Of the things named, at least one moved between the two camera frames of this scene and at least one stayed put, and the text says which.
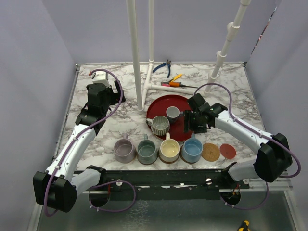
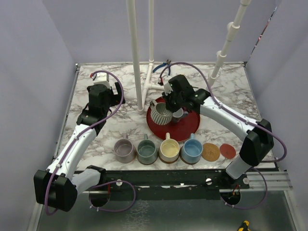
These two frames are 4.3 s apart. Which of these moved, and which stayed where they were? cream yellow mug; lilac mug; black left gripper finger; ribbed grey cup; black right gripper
Moved: ribbed grey cup; black right gripper
Stayed: lilac mug; cream yellow mug; black left gripper finger
